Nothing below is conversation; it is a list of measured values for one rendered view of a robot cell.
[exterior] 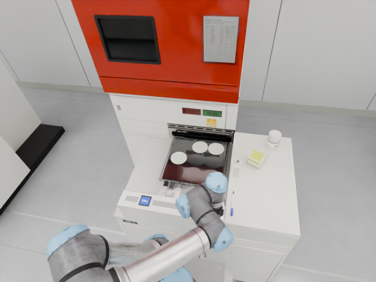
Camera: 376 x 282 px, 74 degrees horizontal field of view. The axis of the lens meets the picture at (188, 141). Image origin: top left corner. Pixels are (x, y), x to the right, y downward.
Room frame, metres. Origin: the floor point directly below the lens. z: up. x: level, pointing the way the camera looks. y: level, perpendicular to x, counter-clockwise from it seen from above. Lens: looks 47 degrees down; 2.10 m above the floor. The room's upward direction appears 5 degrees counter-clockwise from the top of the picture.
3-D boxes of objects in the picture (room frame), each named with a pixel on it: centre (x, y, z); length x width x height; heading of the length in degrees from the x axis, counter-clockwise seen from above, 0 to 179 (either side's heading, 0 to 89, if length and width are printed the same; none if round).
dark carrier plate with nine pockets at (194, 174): (0.96, -0.04, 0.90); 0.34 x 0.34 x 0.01; 75
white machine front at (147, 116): (1.23, 0.08, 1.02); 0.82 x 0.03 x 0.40; 75
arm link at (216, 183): (0.48, -0.08, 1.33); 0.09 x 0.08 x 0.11; 120
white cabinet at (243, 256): (0.84, -0.09, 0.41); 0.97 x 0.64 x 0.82; 75
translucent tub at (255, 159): (0.85, -0.37, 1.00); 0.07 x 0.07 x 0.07; 50
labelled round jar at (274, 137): (0.98, -0.50, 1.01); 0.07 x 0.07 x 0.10
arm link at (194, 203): (0.42, -0.01, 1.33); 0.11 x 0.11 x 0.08; 30
